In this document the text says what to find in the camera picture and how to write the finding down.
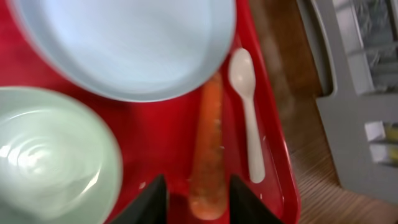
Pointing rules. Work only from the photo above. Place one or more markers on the white plastic spoon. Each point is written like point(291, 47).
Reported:
point(243, 80)

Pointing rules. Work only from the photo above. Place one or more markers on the light blue plate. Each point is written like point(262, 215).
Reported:
point(130, 50)

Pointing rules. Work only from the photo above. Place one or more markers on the red serving tray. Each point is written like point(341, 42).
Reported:
point(158, 138)

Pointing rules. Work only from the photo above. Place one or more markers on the orange carrot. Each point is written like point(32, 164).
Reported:
point(208, 194)

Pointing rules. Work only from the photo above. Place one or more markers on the grey dishwasher rack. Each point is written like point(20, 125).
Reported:
point(354, 47)

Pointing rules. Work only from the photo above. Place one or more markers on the mint green bowl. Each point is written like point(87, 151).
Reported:
point(60, 163)

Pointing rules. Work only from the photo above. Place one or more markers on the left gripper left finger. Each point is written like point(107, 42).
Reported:
point(149, 207)

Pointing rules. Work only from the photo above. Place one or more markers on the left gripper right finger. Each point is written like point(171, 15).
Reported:
point(245, 207)

